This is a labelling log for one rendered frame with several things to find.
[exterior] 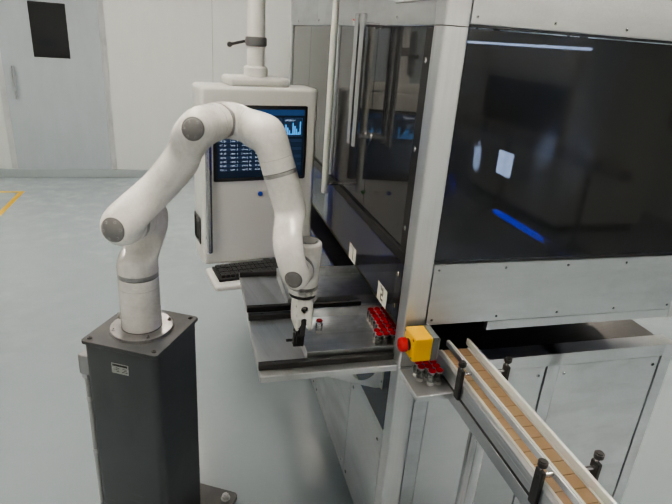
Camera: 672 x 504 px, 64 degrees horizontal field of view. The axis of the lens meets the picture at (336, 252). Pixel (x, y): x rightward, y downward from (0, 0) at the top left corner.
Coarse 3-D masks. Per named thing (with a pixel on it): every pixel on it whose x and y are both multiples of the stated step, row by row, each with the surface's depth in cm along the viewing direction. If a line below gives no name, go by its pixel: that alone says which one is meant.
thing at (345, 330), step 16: (336, 320) 180; (352, 320) 180; (304, 336) 169; (320, 336) 169; (336, 336) 170; (352, 336) 171; (368, 336) 171; (304, 352) 158; (320, 352) 156; (336, 352) 157; (352, 352) 158; (368, 352) 160
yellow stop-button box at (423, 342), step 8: (408, 328) 148; (416, 328) 148; (424, 328) 148; (408, 336) 147; (416, 336) 144; (424, 336) 144; (432, 336) 145; (408, 344) 146; (416, 344) 143; (424, 344) 144; (432, 344) 145; (408, 352) 147; (416, 352) 144; (424, 352) 145; (432, 352) 146; (416, 360) 145; (424, 360) 146
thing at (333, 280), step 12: (276, 276) 209; (324, 276) 212; (336, 276) 212; (348, 276) 213; (360, 276) 214; (324, 288) 202; (336, 288) 202; (348, 288) 203; (360, 288) 204; (288, 300) 185; (324, 300) 189; (336, 300) 190; (372, 300) 193
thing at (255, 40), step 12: (252, 0) 208; (264, 0) 210; (252, 12) 209; (264, 12) 211; (252, 24) 211; (264, 24) 213; (252, 36) 213; (264, 36) 215; (252, 48) 214; (264, 48) 217; (252, 60) 216; (264, 60) 219; (252, 72) 216; (264, 72) 218
